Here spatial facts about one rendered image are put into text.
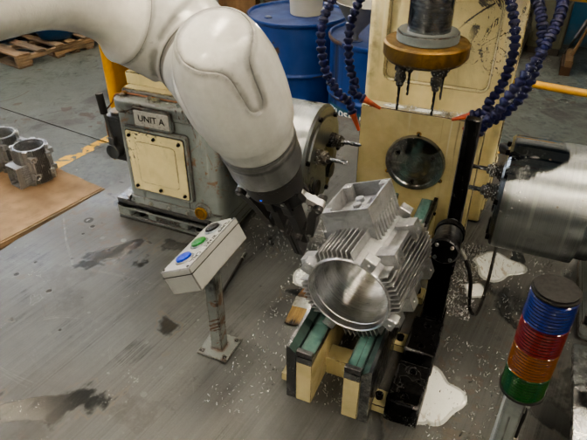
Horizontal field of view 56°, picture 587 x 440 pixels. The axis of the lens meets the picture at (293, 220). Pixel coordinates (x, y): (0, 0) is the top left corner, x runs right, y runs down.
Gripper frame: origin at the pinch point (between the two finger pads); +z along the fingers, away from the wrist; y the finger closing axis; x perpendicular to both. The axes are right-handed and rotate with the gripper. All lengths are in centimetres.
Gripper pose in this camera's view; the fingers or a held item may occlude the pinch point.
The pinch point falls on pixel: (298, 237)
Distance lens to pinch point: 84.5
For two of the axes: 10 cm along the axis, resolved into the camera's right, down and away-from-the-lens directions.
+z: 1.9, 4.6, 8.7
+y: -9.2, -2.2, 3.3
